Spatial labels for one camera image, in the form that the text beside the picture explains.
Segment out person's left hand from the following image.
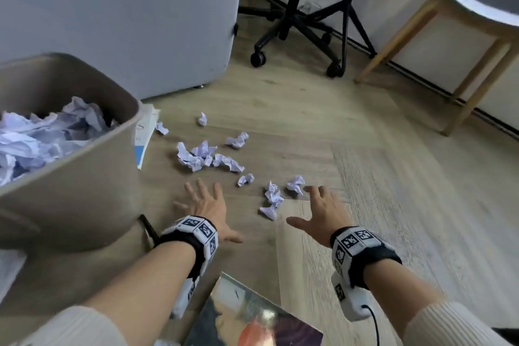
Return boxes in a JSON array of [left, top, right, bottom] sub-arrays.
[[173, 178, 245, 244]]

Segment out person's right hand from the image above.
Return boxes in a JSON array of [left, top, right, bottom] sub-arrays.
[[285, 185, 354, 248]]

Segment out pile of paper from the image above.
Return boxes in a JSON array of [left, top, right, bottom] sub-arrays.
[[155, 111, 306, 222]]

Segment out black marker pen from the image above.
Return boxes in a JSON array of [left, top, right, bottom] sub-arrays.
[[139, 215, 160, 247]]

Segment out black camera cable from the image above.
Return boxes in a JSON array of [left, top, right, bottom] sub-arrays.
[[362, 304, 381, 346]]

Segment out colourful cover novel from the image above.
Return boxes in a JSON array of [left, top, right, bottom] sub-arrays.
[[183, 272, 324, 346]]

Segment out blue and white book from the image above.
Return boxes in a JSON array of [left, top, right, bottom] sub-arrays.
[[136, 103, 161, 170]]

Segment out person's right forearm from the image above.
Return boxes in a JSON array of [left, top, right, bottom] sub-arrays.
[[363, 259, 445, 338]]

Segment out person's left forearm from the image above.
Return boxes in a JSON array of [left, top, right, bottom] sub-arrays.
[[83, 241, 198, 346]]

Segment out beige waste bin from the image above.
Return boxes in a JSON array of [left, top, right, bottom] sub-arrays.
[[0, 52, 143, 253]]

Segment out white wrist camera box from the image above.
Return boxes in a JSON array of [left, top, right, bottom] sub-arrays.
[[331, 270, 374, 322], [170, 275, 202, 320]]

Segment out white book red speckles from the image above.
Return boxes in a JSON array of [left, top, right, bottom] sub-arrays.
[[0, 249, 28, 303]]

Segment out black wristband with marker tags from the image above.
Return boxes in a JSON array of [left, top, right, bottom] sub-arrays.
[[330, 227, 403, 290], [156, 215, 219, 280]]

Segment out grey felt partition panel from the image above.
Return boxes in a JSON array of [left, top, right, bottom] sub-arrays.
[[0, 0, 247, 100]]

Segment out dense heap of paper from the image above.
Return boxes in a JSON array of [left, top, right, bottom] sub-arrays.
[[0, 96, 118, 187]]

